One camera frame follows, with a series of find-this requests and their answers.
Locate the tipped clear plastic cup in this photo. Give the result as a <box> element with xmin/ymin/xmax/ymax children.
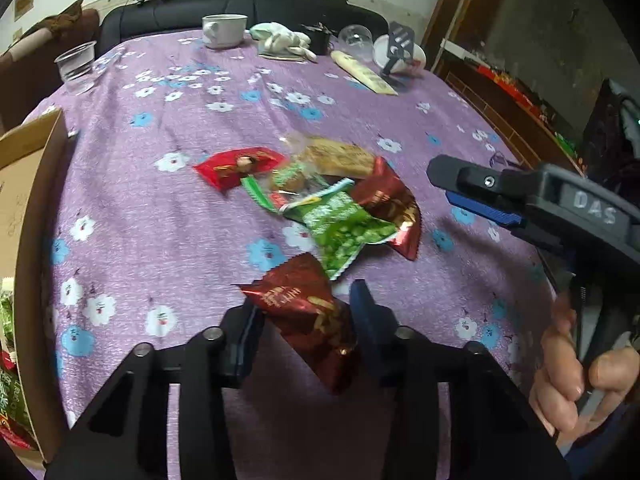
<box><xmin>338</xmin><ymin>25</ymin><xmax>375</xmax><ymax>63</ymax></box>

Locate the long yellow packet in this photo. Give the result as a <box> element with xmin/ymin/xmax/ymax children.
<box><xmin>330</xmin><ymin>50</ymin><xmax>399</xmax><ymax>97</ymax></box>

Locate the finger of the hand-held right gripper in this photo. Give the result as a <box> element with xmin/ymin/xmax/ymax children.
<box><xmin>445</xmin><ymin>190</ymin><xmax>526</xmax><ymax>228</ymax></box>
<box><xmin>426</xmin><ymin>155</ymin><xmax>538</xmax><ymax>211</ymax></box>

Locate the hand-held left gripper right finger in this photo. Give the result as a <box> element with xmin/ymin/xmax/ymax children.
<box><xmin>349</xmin><ymin>280</ymin><xmax>571</xmax><ymax>480</ymax></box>

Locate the brown armchair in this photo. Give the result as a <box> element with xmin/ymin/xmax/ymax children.
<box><xmin>0</xmin><ymin>7</ymin><xmax>101</xmax><ymax>131</ymax></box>

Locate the cardboard box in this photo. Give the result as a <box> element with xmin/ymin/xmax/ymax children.
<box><xmin>0</xmin><ymin>107</ymin><xmax>71</xmax><ymax>466</ymax></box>

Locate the wooden cabinet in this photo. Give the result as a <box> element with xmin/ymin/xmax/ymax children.
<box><xmin>432</xmin><ymin>37</ymin><xmax>606</xmax><ymax>181</ymax></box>

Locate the wooden door frame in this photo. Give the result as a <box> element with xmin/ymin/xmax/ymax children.
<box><xmin>420</xmin><ymin>0</ymin><xmax>516</xmax><ymax>68</ymax></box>

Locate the black leather sofa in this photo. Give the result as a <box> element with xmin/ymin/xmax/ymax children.
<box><xmin>97</xmin><ymin>0</ymin><xmax>391</xmax><ymax>56</ymax></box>

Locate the black phone stand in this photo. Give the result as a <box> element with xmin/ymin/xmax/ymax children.
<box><xmin>381</xmin><ymin>21</ymin><xmax>416</xmax><ymax>78</ymax></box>

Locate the dark red snack packet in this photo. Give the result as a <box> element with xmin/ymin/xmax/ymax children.
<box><xmin>350</xmin><ymin>156</ymin><xmax>423</xmax><ymax>261</ymax></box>
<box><xmin>237</xmin><ymin>252</ymin><xmax>361</xmax><ymax>395</ymax></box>

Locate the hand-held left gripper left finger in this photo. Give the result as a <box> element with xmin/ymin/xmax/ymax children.
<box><xmin>45</xmin><ymin>305</ymin><xmax>266</xmax><ymax>480</ymax></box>

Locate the small green snack packet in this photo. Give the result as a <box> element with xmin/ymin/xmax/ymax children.
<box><xmin>0</xmin><ymin>370</ymin><xmax>23</xmax><ymax>421</ymax></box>
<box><xmin>241</xmin><ymin>175</ymin><xmax>281</xmax><ymax>211</ymax></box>

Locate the clear green printed snack packet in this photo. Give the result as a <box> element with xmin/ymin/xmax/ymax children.
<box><xmin>270</xmin><ymin>162</ymin><xmax>321</xmax><ymax>196</ymax></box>

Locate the bright red snack packet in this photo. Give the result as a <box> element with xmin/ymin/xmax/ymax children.
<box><xmin>193</xmin><ymin>147</ymin><xmax>288</xmax><ymax>192</ymax></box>
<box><xmin>0</xmin><ymin>417</ymin><xmax>38</xmax><ymax>451</ymax></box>

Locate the green pea snack packet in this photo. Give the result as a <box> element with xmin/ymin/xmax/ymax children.
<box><xmin>282</xmin><ymin>180</ymin><xmax>401</xmax><ymax>281</ymax></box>
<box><xmin>0</xmin><ymin>290</ymin><xmax>16</xmax><ymax>346</ymax></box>

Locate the brown cloth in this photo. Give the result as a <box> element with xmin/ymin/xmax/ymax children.
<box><xmin>37</xmin><ymin>0</ymin><xmax>86</xmax><ymax>36</ymax></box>

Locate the white mug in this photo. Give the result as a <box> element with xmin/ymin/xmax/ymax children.
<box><xmin>201</xmin><ymin>14</ymin><xmax>248</xmax><ymax>50</ymax></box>

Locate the white crumpled cloth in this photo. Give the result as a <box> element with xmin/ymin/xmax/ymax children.
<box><xmin>248</xmin><ymin>22</ymin><xmax>318</xmax><ymax>63</ymax></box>

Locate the small black device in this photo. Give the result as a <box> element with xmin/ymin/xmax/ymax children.
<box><xmin>300</xmin><ymin>22</ymin><xmax>333</xmax><ymax>53</ymax></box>

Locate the person's right hand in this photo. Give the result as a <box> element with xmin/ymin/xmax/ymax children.
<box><xmin>529</xmin><ymin>290</ymin><xmax>633</xmax><ymax>443</ymax></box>

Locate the row of colourful cabinet items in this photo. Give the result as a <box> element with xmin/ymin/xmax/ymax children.
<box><xmin>465</xmin><ymin>55</ymin><xmax>586</xmax><ymax>161</ymax></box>

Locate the upright clear plastic cup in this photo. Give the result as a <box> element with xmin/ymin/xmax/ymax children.
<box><xmin>54</xmin><ymin>40</ymin><xmax>98</xmax><ymax>95</ymax></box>

